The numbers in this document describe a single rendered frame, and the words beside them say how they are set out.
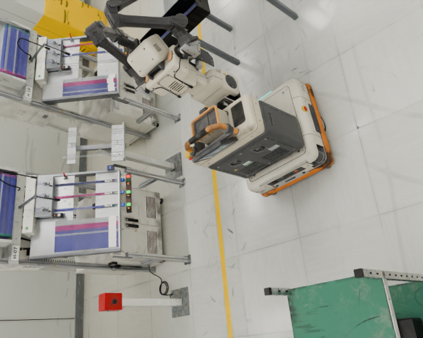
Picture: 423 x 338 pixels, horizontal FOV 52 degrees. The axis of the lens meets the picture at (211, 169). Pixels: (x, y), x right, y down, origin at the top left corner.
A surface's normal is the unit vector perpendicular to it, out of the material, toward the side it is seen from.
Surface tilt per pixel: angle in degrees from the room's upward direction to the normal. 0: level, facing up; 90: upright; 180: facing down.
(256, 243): 0
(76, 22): 91
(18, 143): 90
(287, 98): 0
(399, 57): 0
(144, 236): 90
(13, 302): 90
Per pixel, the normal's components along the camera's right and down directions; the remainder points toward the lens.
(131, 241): 0.68, -0.34
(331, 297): -0.73, -0.20
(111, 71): -0.04, -0.38
